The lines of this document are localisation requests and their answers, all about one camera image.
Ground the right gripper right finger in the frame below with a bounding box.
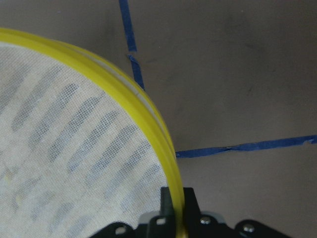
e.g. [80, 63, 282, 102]
[184, 187, 288, 238]

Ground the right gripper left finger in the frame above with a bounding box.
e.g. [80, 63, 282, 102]
[91, 187, 176, 238]

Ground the yellow steamer basket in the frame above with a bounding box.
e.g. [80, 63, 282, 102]
[0, 28, 186, 238]

